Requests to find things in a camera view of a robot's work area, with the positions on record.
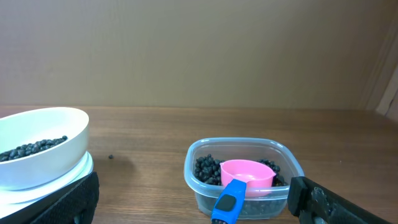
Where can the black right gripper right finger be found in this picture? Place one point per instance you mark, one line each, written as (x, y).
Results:
(312, 203)

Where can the white digital kitchen scale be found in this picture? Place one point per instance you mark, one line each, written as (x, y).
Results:
(15, 200)

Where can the black beans in container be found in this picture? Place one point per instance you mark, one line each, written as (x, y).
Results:
(206, 169)

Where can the clear plastic bean container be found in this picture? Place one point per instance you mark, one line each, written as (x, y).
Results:
(269, 202)

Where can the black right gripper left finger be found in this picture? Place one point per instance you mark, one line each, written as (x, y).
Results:
(74, 203)

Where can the pink scoop blue handle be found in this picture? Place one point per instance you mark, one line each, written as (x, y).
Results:
(230, 202)

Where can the black beans in bowl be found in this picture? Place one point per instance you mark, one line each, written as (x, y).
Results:
(31, 148)

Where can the cream white bowl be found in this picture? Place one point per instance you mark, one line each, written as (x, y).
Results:
(43, 124)

